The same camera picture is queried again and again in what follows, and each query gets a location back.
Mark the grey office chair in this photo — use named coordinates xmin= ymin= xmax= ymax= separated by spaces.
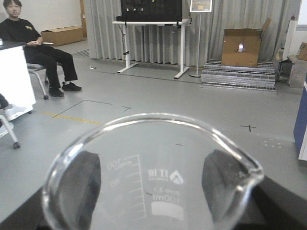
xmin=27 ymin=63 xmax=49 ymax=100

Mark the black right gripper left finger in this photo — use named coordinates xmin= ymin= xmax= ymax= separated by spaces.
xmin=57 ymin=151 xmax=101 ymax=230

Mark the white counter at left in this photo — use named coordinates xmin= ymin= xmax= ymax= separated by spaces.
xmin=0 ymin=41 xmax=36 ymax=113

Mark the open cardboard box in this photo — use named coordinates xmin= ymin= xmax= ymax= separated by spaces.
xmin=221 ymin=18 xmax=271 ymax=67

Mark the blue cabinet at right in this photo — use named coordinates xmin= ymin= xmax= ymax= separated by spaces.
xmin=294 ymin=79 xmax=307 ymax=161

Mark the clear 100ml glass beaker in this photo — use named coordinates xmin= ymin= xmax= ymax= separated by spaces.
xmin=42 ymin=113 xmax=264 ymax=230

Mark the black equipment on desk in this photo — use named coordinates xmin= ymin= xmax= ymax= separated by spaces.
xmin=116 ymin=0 xmax=182 ymax=22

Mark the seated person in black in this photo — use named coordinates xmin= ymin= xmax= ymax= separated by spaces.
xmin=0 ymin=0 xmax=82 ymax=97

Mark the flat cardboard box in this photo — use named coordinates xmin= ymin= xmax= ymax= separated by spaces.
xmin=41 ymin=26 xmax=84 ymax=46

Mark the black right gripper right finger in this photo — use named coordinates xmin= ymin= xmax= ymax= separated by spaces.
xmin=201 ymin=149 xmax=250 ymax=225

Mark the sign stand with poster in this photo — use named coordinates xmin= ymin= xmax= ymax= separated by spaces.
xmin=189 ymin=0 xmax=213 ymax=78

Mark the white standing desk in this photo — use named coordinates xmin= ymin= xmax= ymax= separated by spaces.
xmin=112 ymin=19 xmax=190 ymax=79

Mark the stack of grey grates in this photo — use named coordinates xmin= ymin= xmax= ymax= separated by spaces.
xmin=200 ymin=59 xmax=277 ymax=93

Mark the grey curtain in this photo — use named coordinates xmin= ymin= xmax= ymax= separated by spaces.
xmin=84 ymin=0 xmax=301 ymax=66

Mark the white sneaker foot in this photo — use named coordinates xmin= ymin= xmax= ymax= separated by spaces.
xmin=4 ymin=104 xmax=27 ymax=121

